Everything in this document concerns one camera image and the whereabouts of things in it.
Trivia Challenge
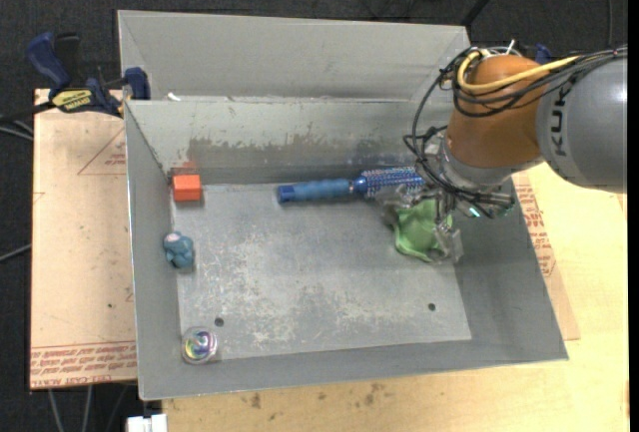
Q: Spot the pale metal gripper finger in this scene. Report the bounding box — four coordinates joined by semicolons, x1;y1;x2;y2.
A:
376;189;425;223
432;217;463;264

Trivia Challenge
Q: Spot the green cloth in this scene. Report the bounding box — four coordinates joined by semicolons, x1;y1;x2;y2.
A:
391;198;454;263

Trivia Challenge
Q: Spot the blue hairbrush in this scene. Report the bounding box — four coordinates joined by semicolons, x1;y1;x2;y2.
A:
277;166;427;207

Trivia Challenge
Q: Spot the grey metal bin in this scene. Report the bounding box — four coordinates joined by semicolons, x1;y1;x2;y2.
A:
117;9;570;402

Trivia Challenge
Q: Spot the orange block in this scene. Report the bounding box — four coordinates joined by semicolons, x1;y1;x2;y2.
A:
171;173;205;205

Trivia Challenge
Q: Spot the blue toy animal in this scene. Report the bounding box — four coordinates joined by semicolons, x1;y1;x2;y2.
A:
162;230;197;271

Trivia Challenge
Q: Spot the brown cardboard board red print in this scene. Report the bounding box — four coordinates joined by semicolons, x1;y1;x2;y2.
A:
28;88;583;392

